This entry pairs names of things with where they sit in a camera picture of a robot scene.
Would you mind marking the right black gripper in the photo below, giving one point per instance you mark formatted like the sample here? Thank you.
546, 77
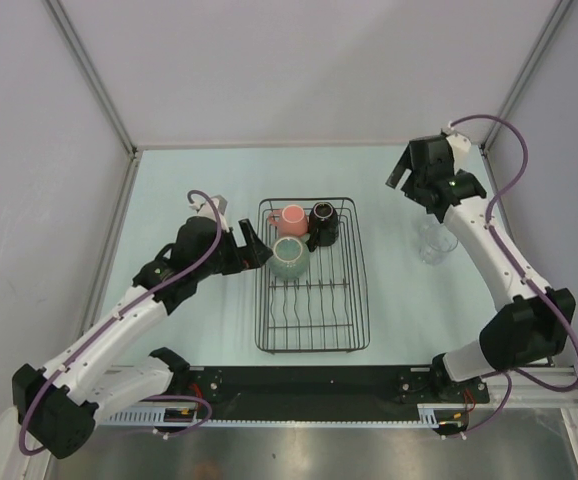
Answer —
395, 178

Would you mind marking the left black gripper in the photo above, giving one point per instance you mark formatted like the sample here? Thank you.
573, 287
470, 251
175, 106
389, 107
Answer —
253, 255

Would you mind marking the black cup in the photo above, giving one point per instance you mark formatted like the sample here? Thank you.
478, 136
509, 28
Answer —
323, 226

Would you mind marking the tall clear faceted glass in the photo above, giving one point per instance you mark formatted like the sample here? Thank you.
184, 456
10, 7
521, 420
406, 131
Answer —
445, 244

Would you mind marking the small clear faceted glass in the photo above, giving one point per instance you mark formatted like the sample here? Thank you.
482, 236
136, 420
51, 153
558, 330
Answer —
427, 231

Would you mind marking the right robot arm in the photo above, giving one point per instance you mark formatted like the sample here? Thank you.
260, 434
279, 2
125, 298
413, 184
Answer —
532, 320

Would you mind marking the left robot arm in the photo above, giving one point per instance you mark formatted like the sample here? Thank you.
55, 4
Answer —
60, 404

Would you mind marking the green ceramic cup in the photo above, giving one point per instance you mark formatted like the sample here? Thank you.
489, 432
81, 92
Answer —
290, 258

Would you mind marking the pink mug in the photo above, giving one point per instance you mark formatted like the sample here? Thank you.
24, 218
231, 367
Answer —
289, 221

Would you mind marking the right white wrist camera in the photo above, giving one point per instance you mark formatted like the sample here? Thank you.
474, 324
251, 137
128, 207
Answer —
460, 146

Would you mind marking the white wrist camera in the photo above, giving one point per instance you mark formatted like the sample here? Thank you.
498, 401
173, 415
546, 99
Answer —
460, 146
213, 209

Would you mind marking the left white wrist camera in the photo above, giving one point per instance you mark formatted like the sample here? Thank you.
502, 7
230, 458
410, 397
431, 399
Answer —
213, 209

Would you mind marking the black wire dish rack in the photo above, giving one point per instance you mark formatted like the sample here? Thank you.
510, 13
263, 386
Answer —
327, 308

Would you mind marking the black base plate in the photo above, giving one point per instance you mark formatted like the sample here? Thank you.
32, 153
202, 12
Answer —
323, 393

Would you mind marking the white slotted cable duct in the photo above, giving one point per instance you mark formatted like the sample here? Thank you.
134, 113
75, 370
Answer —
159, 416

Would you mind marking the aluminium frame rail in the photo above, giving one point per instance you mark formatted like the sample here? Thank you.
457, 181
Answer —
529, 395

